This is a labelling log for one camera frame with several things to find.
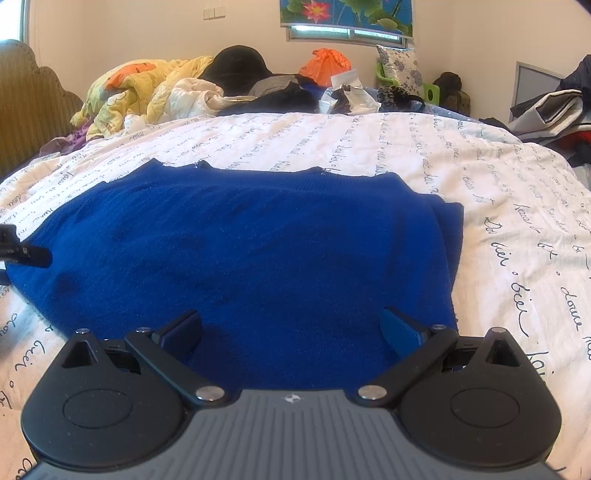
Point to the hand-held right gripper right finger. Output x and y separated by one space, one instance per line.
400 330

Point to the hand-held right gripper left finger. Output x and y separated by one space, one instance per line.
181 328

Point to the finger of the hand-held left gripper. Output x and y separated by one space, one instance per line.
32 256

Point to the blue knit sweater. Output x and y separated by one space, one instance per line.
254 258

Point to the dark navy clothes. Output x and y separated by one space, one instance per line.
286 101

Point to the purple cloth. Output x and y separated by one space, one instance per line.
64 143

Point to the brown padded headboard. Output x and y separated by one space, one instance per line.
32 106

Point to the white script-printed bed sheet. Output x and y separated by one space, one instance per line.
508 207

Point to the yellow floral quilt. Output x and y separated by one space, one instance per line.
134 83

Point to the cream quilted cloth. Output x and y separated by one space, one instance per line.
184 99

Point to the white crumpled plastic wrapping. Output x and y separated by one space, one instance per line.
360 99

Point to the dark furry accessory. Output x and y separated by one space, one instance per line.
392 94

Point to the green plastic chair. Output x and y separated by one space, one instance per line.
431 92

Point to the dark olive bag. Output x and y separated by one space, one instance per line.
450 87

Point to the grey cloth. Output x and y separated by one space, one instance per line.
272 85

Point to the red garment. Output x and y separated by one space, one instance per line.
581 138

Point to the floral pillow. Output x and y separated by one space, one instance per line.
399 64

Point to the grey and white garment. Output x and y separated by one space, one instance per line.
554 110

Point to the black hat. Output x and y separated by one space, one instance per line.
238 64

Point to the orange plastic bag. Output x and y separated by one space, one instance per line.
325 67

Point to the grey framed panel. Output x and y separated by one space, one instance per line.
531 87

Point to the dark jacket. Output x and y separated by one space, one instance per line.
579 74

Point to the lotus flower curtain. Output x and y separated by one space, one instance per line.
346 11

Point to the white light switch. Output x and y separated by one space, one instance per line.
214 13

